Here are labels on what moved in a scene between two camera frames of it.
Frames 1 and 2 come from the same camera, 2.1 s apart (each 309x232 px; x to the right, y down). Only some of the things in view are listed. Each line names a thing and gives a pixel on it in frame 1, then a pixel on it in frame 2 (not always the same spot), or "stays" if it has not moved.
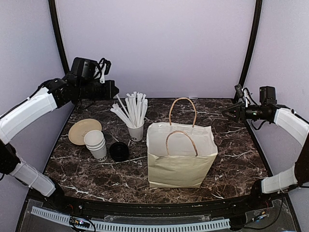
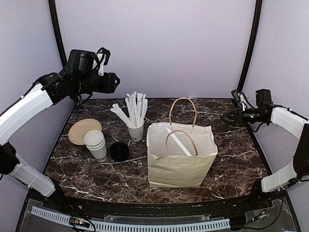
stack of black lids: [119, 152] stays
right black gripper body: [253, 116] stays
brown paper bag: [179, 156] stays
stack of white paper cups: [95, 141] stays
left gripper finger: [115, 90] -> [117, 80]
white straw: [118, 96] -> [182, 147]
